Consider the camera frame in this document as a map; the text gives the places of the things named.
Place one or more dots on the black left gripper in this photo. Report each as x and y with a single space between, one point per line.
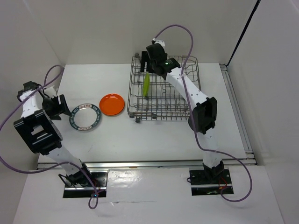
62 108

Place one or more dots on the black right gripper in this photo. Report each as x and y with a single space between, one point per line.
144 59

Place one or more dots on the green patterned white plate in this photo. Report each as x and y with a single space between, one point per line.
85 117

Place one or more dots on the orange plate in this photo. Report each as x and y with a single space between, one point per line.
112 104

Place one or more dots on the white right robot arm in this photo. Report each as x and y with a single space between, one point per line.
203 109

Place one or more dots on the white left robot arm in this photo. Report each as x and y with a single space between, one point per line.
42 137

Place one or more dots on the lime green plate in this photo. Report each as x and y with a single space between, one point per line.
146 84

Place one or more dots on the black corner pole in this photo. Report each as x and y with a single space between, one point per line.
255 7

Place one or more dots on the grey wire dish rack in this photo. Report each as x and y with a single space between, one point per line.
162 103

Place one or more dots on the aluminium front rail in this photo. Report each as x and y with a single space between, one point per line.
156 164

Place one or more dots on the aluminium rail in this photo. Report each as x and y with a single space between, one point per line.
250 157
156 164

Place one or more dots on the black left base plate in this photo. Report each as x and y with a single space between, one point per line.
99 179

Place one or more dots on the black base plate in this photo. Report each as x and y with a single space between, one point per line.
202 186
99 179

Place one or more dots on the aluminium right side rail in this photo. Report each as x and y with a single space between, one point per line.
250 157

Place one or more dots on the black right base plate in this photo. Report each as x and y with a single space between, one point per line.
202 186

